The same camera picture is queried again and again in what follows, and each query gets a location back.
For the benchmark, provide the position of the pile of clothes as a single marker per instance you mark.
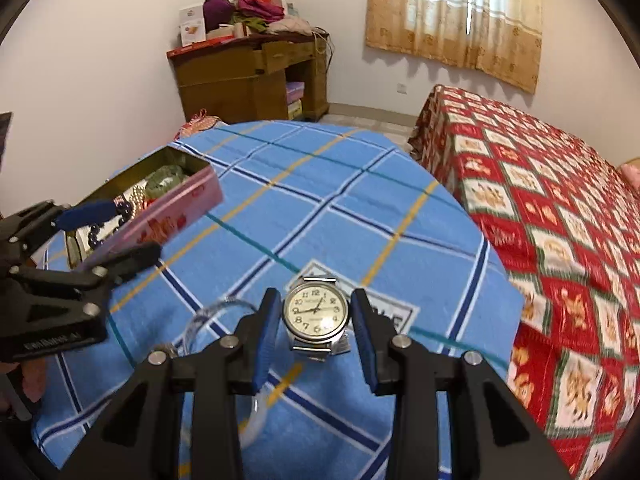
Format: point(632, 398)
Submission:
point(261, 16)

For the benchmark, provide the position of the blue plaid table cloth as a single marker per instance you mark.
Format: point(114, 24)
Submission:
point(301, 200)

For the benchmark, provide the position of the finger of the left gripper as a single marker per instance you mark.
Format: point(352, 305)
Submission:
point(123, 266)
point(86, 214)

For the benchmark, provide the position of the silver wrist watch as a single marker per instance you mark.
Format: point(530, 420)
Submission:
point(316, 313)

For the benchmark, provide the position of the red patterned bed cover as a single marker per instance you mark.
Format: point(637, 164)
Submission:
point(565, 225)

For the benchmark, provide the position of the purple storage box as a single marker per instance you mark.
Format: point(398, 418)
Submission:
point(294, 91)

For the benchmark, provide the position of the green jade bangle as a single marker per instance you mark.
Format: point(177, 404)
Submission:
point(163, 180)

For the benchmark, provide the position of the pink metal tin box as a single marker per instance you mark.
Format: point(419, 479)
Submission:
point(151, 220)

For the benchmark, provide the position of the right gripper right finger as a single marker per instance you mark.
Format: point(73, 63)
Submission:
point(374, 332)

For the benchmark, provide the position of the pink pillow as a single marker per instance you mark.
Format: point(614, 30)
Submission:
point(631, 172)

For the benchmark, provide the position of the brown wooden desk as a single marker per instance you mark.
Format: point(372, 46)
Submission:
point(244, 80)

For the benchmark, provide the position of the pink floral bag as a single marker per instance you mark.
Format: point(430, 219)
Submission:
point(200, 121)

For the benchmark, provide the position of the red flat box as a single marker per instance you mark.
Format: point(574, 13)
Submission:
point(207, 44)

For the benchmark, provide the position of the white product box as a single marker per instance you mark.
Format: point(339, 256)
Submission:
point(192, 25)

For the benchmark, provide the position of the clear glass bangle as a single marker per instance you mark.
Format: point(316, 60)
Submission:
point(209, 374)

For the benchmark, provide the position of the beige patterned curtain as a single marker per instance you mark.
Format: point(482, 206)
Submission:
point(501, 38)

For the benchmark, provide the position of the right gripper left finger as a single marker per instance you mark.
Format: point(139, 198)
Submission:
point(257, 334)

